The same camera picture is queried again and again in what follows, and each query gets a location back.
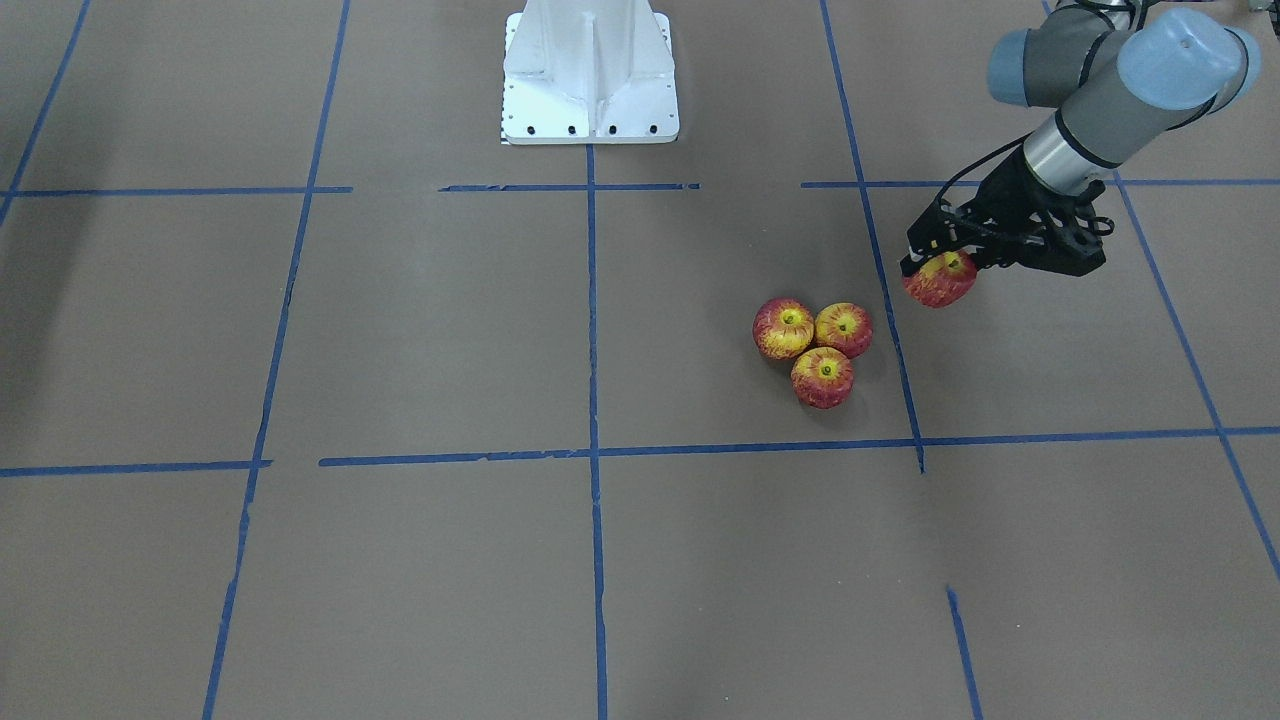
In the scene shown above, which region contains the red yellow apple front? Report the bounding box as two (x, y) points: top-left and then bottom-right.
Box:
(790, 346), (855, 410)

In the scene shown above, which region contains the red yellow apple alone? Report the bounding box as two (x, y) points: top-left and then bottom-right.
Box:
(902, 250), (978, 309)

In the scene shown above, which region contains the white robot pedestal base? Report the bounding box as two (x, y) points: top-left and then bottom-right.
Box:
(500, 1), (681, 146)

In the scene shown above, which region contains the red yellow apple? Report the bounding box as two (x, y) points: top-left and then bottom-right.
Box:
(751, 297), (815, 361)
(790, 346), (855, 410)
(813, 302), (874, 359)

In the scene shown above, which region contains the black far camera cable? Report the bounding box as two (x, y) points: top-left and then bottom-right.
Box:
(925, 135), (1029, 225)

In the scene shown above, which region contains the red yellow apple back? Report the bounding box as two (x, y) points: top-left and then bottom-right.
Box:
(813, 302), (874, 359)

